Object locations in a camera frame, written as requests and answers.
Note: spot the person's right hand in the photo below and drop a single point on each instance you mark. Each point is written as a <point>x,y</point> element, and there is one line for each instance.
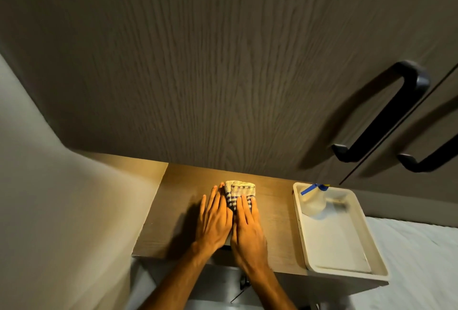
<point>248,240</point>

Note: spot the person's left hand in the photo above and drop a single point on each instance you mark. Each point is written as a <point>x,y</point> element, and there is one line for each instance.
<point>214,225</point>

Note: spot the person's left little finger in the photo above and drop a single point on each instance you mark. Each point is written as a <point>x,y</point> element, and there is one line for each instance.
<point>203,206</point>

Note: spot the person's right middle finger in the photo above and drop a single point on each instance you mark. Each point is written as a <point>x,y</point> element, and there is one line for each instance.
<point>246,207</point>

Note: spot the person's left middle finger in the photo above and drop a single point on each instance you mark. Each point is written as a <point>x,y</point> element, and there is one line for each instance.
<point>221,198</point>

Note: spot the person's right little finger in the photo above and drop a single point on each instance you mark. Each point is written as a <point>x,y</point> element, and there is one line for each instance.
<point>257,211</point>

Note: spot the checkered cleaning cloth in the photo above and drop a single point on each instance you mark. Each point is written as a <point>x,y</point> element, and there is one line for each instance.
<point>240,190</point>

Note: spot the person's right forearm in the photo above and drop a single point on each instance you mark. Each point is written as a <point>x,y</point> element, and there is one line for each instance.
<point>268,290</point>

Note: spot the person's left forearm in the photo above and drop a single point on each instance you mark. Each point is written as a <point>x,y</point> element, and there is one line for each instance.
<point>175,279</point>

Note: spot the white spray bottle blue nozzle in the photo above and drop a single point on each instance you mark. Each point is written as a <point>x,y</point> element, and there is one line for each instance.
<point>315,204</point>

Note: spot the wooden bedside table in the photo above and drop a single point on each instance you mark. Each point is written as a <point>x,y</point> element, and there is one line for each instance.
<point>216,284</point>

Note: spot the white plastic tray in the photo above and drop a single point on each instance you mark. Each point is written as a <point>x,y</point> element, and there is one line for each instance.
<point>340,245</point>

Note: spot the wide wood grain cabinet door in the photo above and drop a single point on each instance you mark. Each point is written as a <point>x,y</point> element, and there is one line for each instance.
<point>200,59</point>

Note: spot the narrow wood grain cabinet door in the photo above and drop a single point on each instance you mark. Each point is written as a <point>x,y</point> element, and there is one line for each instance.
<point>422,188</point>

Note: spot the white bed sheet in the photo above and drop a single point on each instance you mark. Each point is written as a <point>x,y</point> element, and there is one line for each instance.
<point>418,266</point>

